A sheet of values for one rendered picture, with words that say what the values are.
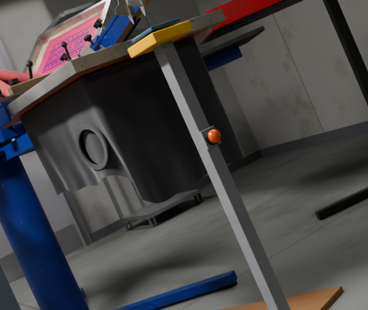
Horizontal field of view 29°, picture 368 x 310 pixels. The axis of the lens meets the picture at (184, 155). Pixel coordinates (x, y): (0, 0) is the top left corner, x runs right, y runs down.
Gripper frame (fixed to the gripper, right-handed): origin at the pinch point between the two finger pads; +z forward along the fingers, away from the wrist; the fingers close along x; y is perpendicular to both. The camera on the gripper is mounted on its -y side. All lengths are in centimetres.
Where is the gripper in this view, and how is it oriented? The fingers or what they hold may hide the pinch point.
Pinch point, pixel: (140, 15)
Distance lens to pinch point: 213.9
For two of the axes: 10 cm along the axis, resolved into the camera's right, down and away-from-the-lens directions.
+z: 4.0, 9.1, 0.5
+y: -7.2, 3.6, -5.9
